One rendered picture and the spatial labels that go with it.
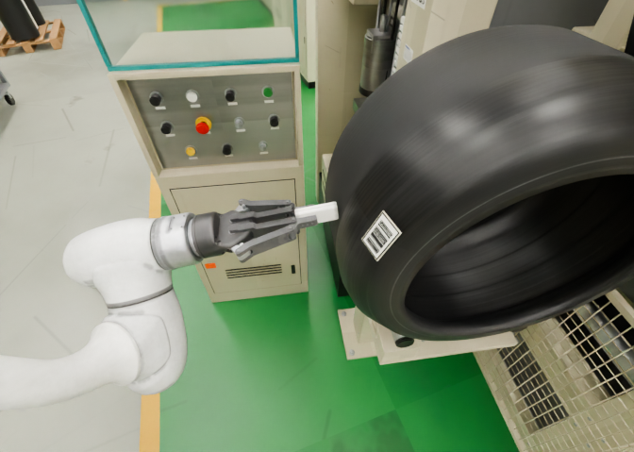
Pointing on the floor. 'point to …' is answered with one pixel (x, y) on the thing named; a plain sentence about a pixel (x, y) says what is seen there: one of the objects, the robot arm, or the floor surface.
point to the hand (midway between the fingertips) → (317, 214)
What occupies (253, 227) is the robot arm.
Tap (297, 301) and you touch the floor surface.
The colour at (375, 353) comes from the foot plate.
